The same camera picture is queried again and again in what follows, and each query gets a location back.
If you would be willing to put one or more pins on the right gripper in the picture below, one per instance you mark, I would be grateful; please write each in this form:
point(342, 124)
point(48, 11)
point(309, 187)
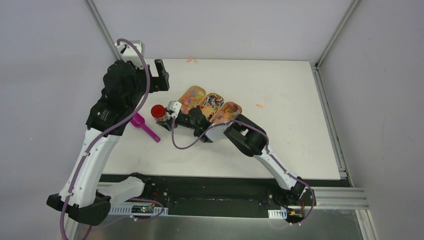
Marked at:
point(167, 123)

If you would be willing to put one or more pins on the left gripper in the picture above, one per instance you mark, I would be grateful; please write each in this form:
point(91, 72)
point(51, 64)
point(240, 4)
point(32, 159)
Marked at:
point(156, 82)

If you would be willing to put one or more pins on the red jar lid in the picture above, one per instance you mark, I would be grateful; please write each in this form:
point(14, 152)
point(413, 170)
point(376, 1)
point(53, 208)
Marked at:
point(158, 111)

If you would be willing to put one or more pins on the magenta plastic scoop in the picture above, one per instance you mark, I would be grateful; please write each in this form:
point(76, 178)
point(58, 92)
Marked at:
point(139, 122)

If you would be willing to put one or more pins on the clear plastic jar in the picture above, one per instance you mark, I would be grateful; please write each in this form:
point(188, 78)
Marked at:
point(162, 120)

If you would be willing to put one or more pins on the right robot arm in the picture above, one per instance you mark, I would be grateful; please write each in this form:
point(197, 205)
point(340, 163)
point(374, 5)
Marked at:
point(249, 138)

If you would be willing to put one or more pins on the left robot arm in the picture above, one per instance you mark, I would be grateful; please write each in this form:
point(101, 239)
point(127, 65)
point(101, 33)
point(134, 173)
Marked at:
point(81, 198)

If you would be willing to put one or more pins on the tray of gummy candies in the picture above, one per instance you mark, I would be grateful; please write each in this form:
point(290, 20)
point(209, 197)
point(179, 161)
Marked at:
point(191, 98)

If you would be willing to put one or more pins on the tray of lollipop candies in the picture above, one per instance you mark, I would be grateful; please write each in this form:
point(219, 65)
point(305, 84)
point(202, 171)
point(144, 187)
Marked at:
point(210, 104)

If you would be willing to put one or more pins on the tray of popsicle candies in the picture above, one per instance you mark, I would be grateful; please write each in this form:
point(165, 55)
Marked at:
point(227, 112)

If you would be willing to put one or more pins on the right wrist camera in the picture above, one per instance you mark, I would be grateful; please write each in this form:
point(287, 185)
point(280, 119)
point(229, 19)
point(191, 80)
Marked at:
point(173, 108)

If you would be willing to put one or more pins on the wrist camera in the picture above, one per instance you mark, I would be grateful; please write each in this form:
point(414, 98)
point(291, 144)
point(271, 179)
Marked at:
point(173, 108)
point(127, 53)

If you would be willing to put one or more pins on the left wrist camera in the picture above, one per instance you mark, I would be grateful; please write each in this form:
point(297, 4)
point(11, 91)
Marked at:
point(127, 53)

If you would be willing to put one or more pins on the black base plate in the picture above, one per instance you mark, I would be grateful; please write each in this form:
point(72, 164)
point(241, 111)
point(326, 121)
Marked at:
point(222, 197)

